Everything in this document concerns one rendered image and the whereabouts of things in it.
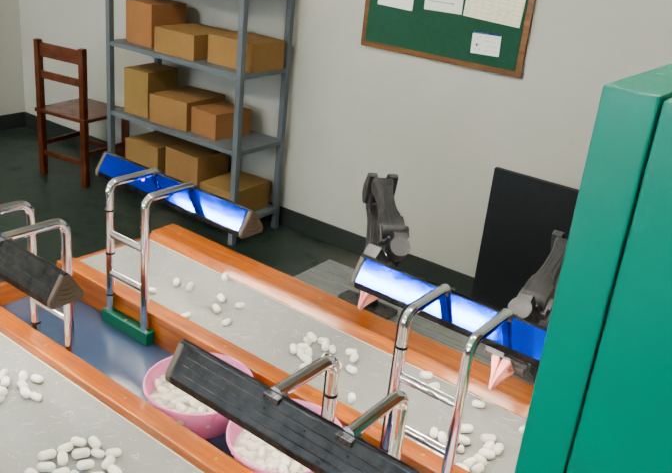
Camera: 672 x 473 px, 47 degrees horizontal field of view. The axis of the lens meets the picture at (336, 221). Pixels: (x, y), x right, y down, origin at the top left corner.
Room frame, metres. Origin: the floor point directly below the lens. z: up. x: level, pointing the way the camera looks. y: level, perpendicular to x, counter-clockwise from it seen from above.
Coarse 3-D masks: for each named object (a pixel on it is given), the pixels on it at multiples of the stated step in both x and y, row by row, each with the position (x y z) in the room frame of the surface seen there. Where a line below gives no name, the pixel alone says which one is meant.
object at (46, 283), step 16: (0, 256) 1.51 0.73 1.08; (16, 256) 1.49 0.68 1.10; (32, 256) 1.47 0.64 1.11; (0, 272) 1.48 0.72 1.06; (16, 272) 1.46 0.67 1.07; (32, 272) 1.44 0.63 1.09; (48, 272) 1.42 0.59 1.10; (64, 272) 1.41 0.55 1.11; (32, 288) 1.42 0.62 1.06; (48, 288) 1.40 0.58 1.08; (64, 288) 1.40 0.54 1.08; (80, 288) 1.43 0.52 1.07; (48, 304) 1.38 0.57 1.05; (64, 304) 1.40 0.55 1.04
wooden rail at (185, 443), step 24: (0, 312) 1.80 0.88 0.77; (24, 336) 1.69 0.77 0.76; (48, 360) 1.61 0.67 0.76; (72, 360) 1.61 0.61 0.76; (96, 384) 1.52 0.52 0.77; (120, 408) 1.45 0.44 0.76; (144, 408) 1.45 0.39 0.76; (168, 432) 1.37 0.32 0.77; (192, 432) 1.38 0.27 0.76; (192, 456) 1.31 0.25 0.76; (216, 456) 1.31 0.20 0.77
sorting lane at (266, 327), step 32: (96, 256) 2.25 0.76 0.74; (128, 256) 2.27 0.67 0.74; (160, 256) 2.30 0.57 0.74; (160, 288) 2.07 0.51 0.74; (224, 288) 2.12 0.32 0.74; (192, 320) 1.90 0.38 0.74; (256, 320) 1.94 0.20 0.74; (288, 320) 1.96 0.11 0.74; (256, 352) 1.77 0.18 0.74; (288, 352) 1.79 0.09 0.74; (320, 352) 1.81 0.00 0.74; (384, 352) 1.84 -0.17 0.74; (320, 384) 1.66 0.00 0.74; (352, 384) 1.67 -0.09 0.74; (384, 384) 1.69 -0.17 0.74; (448, 384) 1.72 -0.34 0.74; (416, 416) 1.56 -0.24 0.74; (448, 416) 1.58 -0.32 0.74; (480, 416) 1.59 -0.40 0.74; (512, 416) 1.60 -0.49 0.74; (480, 448) 1.47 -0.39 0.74; (512, 448) 1.48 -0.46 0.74
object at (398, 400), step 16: (304, 368) 1.14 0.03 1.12; (320, 368) 1.15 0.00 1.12; (336, 368) 1.19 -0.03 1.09; (288, 384) 1.08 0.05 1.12; (336, 384) 1.19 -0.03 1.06; (272, 400) 1.05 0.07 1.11; (336, 400) 1.20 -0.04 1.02; (384, 400) 1.06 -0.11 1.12; (400, 400) 1.08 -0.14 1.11; (368, 416) 1.02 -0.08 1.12; (400, 416) 1.10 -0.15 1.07; (336, 432) 0.98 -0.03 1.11; (352, 432) 0.98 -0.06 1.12; (400, 432) 1.10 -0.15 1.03; (400, 448) 1.10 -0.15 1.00
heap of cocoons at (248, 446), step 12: (240, 444) 1.40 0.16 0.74; (252, 444) 1.39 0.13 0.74; (264, 444) 1.41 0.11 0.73; (240, 456) 1.36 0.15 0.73; (252, 456) 1.36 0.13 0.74; (264, 456) 1.36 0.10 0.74; (276, 456) 1.36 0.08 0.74; (264, 468) 1.32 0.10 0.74; (276, 468) 1.33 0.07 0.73; (288, 468) 1.35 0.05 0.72; (300, 468) 1.35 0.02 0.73
